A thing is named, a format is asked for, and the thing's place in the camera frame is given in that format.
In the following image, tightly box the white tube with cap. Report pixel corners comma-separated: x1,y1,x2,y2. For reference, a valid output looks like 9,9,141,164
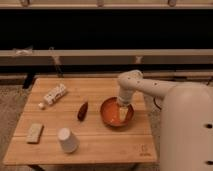
38,84,67,110

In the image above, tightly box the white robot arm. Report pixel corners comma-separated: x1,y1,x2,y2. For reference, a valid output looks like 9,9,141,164
117,70,213,171

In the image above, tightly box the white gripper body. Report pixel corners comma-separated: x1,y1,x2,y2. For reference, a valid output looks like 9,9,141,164
117,88,134,106

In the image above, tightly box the orange ceramic bowl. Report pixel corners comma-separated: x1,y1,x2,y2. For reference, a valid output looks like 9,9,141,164
100,97,134,127

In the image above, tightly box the beige rectangular sponge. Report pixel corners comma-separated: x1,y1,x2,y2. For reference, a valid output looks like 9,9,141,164
26,123,44,144

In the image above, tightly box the dark red brown object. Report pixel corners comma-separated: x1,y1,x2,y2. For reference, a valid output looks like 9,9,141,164
77,102,88,121

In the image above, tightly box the wooden table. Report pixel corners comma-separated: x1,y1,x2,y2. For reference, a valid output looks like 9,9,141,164
3,78,157,165

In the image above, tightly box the grey metal rail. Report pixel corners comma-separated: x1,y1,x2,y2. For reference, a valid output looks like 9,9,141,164
0,49,213,65

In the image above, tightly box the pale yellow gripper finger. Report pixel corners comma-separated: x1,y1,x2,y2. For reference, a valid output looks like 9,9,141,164
119,107,128,122

